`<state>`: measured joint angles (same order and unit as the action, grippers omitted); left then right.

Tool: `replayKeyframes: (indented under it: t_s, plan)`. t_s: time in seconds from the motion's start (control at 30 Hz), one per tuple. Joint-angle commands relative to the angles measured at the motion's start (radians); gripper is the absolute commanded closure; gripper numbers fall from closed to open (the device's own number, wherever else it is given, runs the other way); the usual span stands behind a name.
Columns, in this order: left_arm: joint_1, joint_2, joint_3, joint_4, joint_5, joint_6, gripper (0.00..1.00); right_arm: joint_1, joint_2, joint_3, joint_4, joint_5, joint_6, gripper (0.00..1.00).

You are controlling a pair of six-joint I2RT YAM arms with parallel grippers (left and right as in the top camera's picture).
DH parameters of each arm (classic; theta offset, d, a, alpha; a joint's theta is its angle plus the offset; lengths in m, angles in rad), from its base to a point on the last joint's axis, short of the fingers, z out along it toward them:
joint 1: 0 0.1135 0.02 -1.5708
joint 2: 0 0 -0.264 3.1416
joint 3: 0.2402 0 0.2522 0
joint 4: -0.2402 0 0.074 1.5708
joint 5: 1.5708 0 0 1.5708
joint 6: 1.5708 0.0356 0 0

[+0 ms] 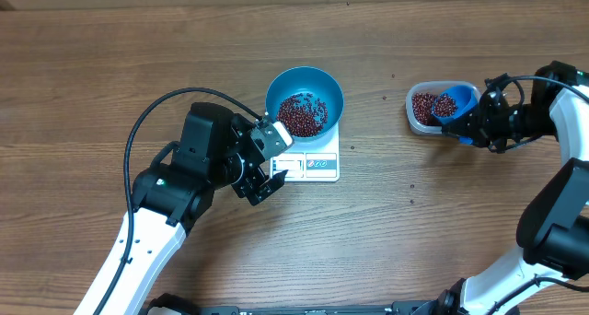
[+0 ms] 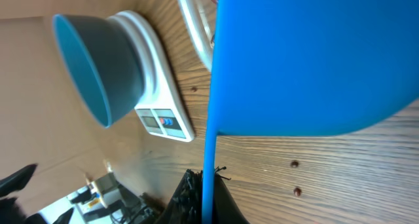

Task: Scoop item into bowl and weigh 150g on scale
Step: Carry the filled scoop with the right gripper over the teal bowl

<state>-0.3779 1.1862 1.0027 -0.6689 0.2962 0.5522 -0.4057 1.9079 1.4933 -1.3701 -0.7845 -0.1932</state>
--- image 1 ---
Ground blue plastic measuring scoop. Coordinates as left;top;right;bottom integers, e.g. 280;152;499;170
431;85;478;145

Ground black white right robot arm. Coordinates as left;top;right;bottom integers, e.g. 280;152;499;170
416;61;588;314

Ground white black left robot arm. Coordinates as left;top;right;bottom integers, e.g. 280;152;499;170
76;102;294;314

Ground white digital kitchen scale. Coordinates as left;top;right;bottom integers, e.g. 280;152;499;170
269;123;341;182

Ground red beans in bowl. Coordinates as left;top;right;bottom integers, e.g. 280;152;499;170
276;93;329;137

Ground teal metal bowl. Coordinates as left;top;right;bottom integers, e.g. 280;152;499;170
265;66;345;142

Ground clear plastic bean container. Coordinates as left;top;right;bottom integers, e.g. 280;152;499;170
406;80;481;136

